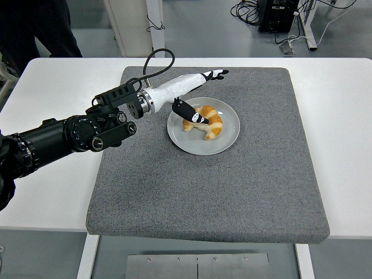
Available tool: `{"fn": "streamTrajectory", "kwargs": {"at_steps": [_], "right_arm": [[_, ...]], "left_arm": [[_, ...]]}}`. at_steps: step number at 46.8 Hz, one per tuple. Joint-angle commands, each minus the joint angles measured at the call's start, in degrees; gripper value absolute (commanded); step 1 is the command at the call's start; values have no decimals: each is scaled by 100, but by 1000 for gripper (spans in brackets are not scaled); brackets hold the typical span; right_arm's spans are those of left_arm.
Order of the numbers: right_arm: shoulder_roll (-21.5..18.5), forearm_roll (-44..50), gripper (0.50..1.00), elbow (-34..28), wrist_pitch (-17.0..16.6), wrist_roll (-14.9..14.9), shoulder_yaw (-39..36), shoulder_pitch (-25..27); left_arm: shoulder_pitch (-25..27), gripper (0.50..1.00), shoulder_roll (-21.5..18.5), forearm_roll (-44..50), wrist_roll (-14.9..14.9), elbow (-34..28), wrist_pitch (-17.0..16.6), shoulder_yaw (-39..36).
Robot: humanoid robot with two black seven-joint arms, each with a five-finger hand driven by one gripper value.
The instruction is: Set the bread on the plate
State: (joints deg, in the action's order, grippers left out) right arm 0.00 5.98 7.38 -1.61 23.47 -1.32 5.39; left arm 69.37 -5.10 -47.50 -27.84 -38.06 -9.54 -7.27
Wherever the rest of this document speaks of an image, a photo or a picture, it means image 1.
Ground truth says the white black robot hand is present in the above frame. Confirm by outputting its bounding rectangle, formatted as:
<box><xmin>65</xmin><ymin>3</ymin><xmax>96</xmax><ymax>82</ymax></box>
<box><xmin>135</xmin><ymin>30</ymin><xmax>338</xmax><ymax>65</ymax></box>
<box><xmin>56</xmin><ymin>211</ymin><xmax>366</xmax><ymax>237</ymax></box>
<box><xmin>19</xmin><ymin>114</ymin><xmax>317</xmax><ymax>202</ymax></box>
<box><xmin>149</xmin><ymin>69</ymin><xmax>230</xmax><ymax>125</ymax></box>

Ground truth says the golden croissant bread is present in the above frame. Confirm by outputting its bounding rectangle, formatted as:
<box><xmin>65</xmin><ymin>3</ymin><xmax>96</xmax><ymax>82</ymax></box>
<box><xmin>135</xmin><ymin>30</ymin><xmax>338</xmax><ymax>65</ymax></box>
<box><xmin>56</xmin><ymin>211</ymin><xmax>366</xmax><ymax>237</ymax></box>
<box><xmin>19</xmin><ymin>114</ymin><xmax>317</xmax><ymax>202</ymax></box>
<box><xmin>182</xmin><ymin>105</ymin><xmax>224</xmax><ymax>141</ymax></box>

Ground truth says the round grey plate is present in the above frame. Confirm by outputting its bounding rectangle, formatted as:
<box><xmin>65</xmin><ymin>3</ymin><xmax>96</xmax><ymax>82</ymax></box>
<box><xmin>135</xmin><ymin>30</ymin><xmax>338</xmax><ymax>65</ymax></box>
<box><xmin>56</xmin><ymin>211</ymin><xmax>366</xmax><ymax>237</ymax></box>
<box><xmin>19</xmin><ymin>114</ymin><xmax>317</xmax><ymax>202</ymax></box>
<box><xmin>166</xmin><ymin>96</ymin><xmax>241</xmax><ymax>156</ymax></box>

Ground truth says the grey metal plate with screws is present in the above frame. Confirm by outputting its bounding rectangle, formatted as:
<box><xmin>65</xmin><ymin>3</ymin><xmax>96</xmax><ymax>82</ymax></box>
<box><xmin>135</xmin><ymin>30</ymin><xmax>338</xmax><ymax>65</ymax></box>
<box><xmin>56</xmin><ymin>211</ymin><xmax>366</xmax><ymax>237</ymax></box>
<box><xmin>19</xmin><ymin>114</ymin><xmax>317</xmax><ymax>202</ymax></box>
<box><xmin>125</xmin><ymin>253</ymin><xmax>270</xmax><ymax>279</ymax></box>

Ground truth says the grey felt mat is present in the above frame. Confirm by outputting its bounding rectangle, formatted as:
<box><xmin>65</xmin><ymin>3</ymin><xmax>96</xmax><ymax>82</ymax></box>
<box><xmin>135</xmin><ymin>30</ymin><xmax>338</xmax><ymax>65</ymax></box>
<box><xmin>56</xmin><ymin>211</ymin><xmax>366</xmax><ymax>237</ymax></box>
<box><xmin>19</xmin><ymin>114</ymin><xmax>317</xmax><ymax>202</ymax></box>
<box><xmin>85</xmin><ymin>66</ymin><xmax>331</xmax><ymax>245</ymax></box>

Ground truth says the black computer case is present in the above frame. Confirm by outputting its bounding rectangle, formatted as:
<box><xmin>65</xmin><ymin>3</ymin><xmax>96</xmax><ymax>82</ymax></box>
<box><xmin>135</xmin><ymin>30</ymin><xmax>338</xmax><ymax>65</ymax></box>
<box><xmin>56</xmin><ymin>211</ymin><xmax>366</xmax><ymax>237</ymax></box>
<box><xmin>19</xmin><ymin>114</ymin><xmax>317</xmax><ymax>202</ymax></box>
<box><xmin>257</xmin><ymin>0</ymin><xmax>300</xmax><ymax>33</ymax></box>

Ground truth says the white desk leg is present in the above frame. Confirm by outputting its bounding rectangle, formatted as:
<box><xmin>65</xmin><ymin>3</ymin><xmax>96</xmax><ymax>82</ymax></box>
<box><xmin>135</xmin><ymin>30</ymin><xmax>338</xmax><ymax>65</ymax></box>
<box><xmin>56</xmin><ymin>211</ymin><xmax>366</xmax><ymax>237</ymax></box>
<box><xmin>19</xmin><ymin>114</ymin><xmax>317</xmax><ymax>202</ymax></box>
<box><xmin>299</xmin><ymin>0</ymin><xmax>318</xmax><ymax>52</ymax></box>

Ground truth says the person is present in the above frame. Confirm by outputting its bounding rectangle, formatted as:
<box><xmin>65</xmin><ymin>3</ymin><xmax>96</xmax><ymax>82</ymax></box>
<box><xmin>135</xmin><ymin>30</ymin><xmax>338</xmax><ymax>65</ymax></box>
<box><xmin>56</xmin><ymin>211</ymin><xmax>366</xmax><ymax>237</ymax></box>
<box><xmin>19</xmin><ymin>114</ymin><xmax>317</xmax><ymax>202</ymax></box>
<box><xmin>0</xmin><ymin>0</ymin><xmax>84</xmax><ymax>78</ymax></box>

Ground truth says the white table leg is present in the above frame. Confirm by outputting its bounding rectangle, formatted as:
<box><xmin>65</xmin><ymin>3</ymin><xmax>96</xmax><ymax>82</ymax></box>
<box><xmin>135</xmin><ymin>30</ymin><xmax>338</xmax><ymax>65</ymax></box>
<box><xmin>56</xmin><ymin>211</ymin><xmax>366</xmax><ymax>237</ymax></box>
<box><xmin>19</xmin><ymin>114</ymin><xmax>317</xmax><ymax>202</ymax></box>
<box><xmin>295</xmin><ymin>243</ymin><xmax>315</xmax><ymax>279</ymax></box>
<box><xmin>76</xmin><ymin>234</ymin><xmax>100</xmax><ymax>279</ymax></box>

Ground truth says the thin black cable loop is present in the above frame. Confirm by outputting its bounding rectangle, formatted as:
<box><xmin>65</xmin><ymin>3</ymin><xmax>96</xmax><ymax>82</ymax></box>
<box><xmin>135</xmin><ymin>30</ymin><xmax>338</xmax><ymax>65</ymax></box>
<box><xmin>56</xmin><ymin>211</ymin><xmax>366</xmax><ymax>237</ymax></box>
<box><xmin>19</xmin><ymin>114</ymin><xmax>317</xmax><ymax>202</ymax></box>
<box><xmin>146</xmin><ymin>14</ymin><xmax>166</xmax><ymax>33</ymax></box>

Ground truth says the black cable bundle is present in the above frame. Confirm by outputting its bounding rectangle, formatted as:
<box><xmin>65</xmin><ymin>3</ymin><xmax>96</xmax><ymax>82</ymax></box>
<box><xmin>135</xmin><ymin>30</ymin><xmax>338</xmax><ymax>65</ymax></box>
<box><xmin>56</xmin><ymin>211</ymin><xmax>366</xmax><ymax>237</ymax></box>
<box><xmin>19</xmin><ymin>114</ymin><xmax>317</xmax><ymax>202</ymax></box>
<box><xmin>231</xmin><ymin>0</ymin><xmax>262</xmax><ymax>27</ymax></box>

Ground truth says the white cable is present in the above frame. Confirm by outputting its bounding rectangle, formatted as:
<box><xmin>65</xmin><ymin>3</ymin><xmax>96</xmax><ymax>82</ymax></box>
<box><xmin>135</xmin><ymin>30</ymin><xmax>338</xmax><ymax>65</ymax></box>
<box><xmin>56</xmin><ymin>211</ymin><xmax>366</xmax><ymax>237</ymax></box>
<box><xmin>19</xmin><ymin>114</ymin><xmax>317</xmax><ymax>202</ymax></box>
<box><xmin>287</xmin><ymin>0</ymin><xmax>358</xmax><ymax>47</ymax></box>

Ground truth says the white chair frame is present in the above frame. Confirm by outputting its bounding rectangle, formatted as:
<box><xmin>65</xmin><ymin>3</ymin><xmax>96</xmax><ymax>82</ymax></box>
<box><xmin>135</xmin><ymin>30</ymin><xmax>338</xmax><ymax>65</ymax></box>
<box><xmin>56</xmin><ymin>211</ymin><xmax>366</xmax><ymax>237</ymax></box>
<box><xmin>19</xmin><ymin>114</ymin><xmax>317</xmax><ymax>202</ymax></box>
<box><xmin>0</xmin><ymin>53</ymin><xmax>18</xmax><ymax>102</ymax></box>

